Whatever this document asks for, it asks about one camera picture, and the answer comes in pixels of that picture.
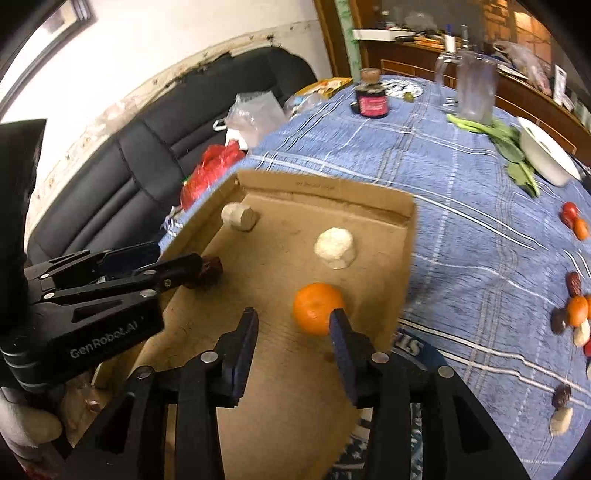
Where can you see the orange tangerine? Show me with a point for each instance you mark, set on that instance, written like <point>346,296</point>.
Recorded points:
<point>578,311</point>
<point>581,229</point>
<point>314,307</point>

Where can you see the green leafy vegetable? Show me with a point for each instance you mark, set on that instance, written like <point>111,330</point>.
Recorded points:
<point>503,138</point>

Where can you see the brown cardboard box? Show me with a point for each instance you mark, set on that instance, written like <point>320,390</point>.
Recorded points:
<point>277,415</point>

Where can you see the patterned white plate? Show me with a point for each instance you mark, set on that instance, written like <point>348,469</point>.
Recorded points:
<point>401,87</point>

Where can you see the wooden cabinet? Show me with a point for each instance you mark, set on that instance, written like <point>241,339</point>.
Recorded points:
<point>415,60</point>

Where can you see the white garlic bulb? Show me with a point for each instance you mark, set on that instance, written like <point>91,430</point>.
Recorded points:
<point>334,247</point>
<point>561,421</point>
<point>581,333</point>

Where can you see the dark blue printed cloth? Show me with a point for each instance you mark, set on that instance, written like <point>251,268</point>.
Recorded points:
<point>406,342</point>

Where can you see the pink plastic bag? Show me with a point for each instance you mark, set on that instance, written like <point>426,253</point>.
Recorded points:
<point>521,60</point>

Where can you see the black leather sofa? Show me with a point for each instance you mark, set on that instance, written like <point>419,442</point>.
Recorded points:
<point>161,138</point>

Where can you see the clear plastic pitcher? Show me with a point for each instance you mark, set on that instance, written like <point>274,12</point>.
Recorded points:
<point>475,85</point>

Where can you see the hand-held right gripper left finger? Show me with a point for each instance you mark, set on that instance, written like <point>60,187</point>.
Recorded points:
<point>247,355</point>

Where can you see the dark window frame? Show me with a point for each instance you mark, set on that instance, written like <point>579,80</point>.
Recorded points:
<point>64,27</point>

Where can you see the small white bottle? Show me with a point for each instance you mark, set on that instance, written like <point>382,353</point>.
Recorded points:
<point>450,42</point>

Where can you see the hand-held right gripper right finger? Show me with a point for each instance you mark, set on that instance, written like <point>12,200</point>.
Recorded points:
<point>344,357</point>

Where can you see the blue plaid blanket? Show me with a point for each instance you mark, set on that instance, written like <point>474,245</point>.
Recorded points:
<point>461,277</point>

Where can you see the white bowl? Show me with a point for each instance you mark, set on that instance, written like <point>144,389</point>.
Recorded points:
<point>545,154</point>

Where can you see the clear plastic bag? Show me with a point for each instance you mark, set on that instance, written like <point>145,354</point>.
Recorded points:
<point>300,105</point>
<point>254,115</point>

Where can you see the person's left hand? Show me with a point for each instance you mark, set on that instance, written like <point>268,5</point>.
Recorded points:
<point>27,422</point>

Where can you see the dark jar with pink label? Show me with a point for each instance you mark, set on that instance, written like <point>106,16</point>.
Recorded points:
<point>371,94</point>

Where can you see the red plastic bag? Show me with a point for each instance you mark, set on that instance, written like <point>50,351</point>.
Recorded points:
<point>212,168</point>

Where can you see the white flat tray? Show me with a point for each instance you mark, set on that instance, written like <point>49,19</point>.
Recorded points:
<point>376,34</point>

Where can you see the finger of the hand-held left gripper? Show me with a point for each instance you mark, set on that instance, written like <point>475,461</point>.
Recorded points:
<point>131,256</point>
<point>178,272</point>

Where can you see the yellow snack packet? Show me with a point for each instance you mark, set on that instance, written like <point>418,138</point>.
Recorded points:
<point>325,85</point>

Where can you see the red tomato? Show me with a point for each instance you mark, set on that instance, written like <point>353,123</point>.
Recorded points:
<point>569,212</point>

